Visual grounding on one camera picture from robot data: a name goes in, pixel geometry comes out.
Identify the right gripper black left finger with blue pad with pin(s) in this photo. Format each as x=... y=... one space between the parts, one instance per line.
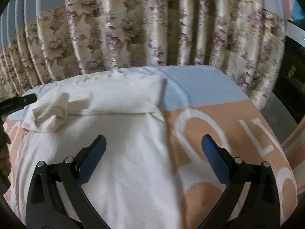
x=45 y=208

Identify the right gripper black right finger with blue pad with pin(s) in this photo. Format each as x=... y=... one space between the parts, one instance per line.
x=261 y=208

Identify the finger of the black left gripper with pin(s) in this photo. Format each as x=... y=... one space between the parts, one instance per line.
x=17 y=103

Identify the white knit sweater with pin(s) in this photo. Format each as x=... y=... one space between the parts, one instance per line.
x=132 y=185

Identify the person's left hand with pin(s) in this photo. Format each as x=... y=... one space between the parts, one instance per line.
x=5 y=165

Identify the pink striped bedsheet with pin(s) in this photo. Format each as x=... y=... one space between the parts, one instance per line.
x=293 y=146

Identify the floral and blue curtain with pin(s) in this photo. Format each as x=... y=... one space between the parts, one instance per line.
x=44 y=41

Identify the orange and blue lettered blanket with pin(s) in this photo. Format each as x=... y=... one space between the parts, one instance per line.
x=195 y=101

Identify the dark appliance with light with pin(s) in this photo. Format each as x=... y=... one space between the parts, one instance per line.
x=289 y=87

